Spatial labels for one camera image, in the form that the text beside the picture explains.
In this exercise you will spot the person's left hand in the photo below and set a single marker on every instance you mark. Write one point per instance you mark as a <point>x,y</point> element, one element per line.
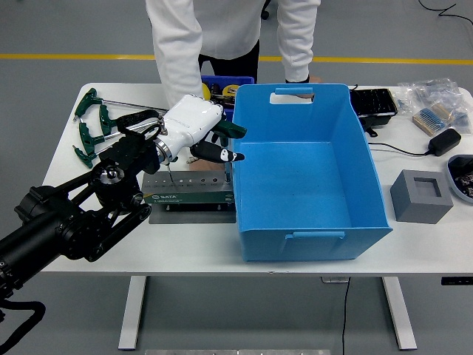
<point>308,79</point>

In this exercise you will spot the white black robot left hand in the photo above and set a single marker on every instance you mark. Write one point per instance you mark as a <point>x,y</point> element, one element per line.
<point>188,122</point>

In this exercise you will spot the metal hex key holder stand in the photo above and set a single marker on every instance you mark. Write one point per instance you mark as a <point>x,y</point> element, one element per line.
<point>192,197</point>

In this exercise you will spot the large blue plastic box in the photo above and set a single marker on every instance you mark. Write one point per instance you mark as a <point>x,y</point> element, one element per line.
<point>295,177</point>

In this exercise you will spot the person's left forearm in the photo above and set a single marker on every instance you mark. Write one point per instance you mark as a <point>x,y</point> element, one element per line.
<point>295,55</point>

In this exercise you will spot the person's right forearm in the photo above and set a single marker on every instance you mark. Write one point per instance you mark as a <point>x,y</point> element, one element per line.
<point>177,70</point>

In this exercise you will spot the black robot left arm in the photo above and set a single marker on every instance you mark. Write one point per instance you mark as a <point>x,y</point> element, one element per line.
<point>55,222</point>

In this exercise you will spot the grey cube box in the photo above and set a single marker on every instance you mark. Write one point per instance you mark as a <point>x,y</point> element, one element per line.
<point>410,203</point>

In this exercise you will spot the dark cylinder part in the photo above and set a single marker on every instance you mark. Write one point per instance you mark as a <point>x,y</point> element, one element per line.
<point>215,88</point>

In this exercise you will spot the yellow tape measure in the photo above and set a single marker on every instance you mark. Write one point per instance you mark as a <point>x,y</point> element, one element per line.
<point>231,90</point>

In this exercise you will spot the small blue parts bin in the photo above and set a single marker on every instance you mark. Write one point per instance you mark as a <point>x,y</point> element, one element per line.
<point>240,79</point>

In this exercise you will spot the black plastic tray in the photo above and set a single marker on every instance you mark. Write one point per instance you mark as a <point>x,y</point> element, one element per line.
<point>373,101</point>

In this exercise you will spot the black office chair base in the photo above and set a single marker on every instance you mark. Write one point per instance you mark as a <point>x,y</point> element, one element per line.
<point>265,14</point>

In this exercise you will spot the person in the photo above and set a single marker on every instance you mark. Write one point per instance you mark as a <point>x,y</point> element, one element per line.
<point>233,29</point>

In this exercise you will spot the clear plastic bag of parts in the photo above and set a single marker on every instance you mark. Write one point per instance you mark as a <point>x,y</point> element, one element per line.
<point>432,87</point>

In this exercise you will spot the resistor tape strip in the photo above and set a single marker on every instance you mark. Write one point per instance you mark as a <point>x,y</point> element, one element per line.
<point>434,117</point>

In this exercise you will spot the black power adapter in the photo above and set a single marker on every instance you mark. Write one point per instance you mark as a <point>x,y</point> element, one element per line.
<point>445,142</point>

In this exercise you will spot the clear bag with blue parts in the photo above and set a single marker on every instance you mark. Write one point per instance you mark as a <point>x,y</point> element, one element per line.
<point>465,116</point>

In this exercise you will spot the blue rimmed bowl of parts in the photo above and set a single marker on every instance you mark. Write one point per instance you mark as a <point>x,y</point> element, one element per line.
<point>462,181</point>

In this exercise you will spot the white table leg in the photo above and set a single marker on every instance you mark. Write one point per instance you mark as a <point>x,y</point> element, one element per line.
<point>131,314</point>
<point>399,314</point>

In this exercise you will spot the black table control panel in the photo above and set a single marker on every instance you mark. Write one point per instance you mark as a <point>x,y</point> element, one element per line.
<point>456,281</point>

